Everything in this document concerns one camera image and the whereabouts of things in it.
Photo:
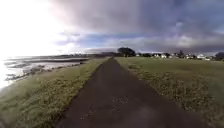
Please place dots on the water with rocky shore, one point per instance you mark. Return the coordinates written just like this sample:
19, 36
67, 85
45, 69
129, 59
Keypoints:
33, 66

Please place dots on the dark asphalt path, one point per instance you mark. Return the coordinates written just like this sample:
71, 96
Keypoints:
115, 100

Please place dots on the large dark tree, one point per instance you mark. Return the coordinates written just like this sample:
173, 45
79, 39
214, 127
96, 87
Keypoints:
126, 51

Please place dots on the row of distant houses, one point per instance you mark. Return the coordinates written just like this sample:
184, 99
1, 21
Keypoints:
180, 55

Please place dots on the grass strip beside water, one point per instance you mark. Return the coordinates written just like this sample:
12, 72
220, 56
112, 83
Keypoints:
40, 96

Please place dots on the wide grass field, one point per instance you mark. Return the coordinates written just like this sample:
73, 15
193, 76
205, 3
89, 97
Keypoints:
180, 80

